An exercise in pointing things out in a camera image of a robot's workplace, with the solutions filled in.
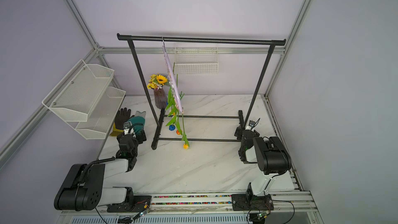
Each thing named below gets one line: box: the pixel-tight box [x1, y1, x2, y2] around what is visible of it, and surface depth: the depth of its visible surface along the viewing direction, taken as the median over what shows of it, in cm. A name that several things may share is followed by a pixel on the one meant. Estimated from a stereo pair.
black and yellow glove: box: [109, 107, 135, 137], surface depth 101 cm
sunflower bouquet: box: [146, 73, 171, 91], surface depth 95 cm
